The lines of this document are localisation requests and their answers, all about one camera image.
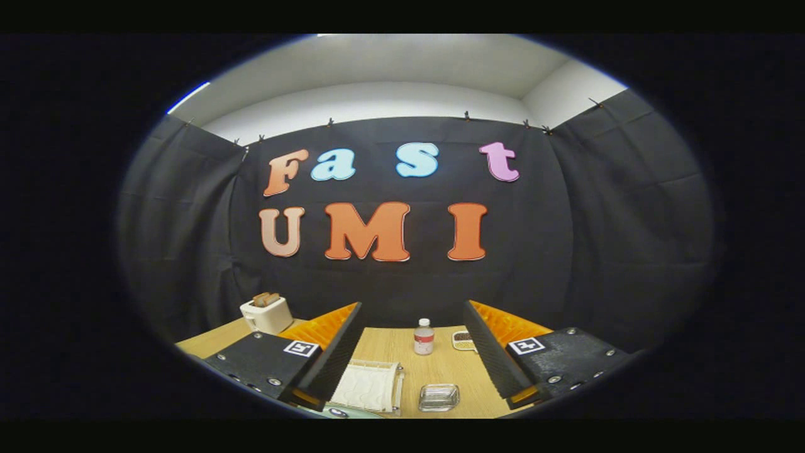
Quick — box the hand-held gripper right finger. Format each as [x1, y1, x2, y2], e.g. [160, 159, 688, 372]
[464, 299, 633, 410]

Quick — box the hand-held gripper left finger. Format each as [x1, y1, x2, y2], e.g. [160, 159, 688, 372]
[203, 301, 364, 411]

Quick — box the white wire dish rack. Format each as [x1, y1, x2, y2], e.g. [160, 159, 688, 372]
[328, 359, 406, 416]

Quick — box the light green plate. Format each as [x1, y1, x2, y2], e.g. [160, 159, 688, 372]
[296, 403, 384, 419]

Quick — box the metal wire basket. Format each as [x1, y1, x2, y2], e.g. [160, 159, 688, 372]
[418, 383, 461, 413]

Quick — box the clear bottle with red label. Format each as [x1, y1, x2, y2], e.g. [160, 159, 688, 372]
[413, 318, 435, 356]

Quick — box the white toaster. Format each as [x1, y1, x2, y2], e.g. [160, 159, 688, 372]
[240, 296, 294, 335]

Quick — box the long ceiling light strip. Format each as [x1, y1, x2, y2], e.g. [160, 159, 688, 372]
[167, 81, 211, 115]

